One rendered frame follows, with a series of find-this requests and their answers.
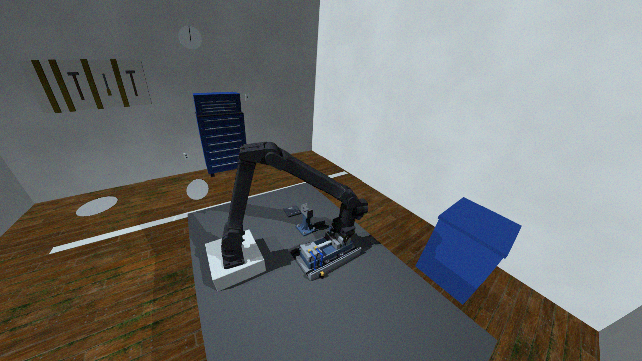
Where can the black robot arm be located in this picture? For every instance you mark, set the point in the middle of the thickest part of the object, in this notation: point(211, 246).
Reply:
point(269, 153)

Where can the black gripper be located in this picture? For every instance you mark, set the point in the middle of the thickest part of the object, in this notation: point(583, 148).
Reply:
point(342, 225)

